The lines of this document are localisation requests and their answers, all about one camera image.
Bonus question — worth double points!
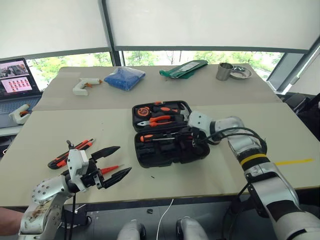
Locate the round steel dish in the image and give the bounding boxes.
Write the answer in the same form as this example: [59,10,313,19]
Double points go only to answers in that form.
[229,65,253,81]

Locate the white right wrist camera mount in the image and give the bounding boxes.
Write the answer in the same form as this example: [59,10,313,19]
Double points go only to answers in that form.
[187,110,216,137]

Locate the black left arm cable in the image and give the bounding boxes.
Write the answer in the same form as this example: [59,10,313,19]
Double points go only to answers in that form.
[65,139,77,240]

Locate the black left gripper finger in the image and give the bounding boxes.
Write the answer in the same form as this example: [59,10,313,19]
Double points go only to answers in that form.
[102,166,133,190]
[90,146,122,161]

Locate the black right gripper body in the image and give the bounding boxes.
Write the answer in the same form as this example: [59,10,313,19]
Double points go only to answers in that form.
[191,126,210,141]

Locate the orange voltage tester pen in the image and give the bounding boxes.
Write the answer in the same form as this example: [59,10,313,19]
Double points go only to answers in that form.
[99,163,125,175]

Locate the yellow tape strip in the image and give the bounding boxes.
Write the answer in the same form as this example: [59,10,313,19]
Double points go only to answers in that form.
[274,158,315,166]

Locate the black chair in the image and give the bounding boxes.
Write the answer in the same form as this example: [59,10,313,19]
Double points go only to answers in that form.
[284,92,320,141]

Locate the orange black utility knife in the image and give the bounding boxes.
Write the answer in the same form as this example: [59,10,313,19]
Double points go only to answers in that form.
[47,138,97,170]

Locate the steel cup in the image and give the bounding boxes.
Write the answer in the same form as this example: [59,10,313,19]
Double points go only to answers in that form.
[215,62,235,82]

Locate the screwdriver with black handle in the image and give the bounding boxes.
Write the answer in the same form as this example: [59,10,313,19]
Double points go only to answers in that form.
[152,131,195,143]

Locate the black plastic tool case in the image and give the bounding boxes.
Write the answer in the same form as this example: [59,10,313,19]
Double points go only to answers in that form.
[131,100,211,169]

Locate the white glue gun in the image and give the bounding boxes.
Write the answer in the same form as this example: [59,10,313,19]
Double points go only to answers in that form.
[72,77,104,97]
[8,103,32,125]

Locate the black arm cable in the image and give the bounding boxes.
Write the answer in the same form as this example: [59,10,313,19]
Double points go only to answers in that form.
[204,126,268,156]
[65,139,77,240]

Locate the green pouch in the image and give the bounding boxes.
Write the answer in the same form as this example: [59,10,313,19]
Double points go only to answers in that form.
[159,59,209,80]

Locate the orange black tape measure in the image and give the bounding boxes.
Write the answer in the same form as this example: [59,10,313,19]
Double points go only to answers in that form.
[136,106,151,117]

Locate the screwdriver with orange handle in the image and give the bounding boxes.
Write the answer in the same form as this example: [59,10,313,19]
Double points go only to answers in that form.
[139,133,176,143]

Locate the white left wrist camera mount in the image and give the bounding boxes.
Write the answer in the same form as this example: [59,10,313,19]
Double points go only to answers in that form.
[66,149,90,193]

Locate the orange handled pliers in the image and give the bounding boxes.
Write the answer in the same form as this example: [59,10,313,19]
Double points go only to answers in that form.
[136,115,176,129]

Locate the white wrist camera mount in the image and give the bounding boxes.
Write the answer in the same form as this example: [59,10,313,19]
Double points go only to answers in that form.
[187,110,216,137]
[66,149,90,193]

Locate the open laptop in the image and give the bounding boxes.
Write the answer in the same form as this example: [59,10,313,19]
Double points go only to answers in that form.
[0,57,42,129]

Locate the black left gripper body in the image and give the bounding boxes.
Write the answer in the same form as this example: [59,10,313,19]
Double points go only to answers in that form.
[81,159,106,190]

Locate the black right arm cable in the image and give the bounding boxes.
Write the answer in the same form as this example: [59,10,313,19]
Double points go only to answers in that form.
[204,126,268,156]

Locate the grey rounded shape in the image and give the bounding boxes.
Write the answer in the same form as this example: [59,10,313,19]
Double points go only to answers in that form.
[175,217,209,240]
[116,219,147,240]

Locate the white cable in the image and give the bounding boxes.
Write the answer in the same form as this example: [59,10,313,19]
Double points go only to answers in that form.
[156,198,175,240]

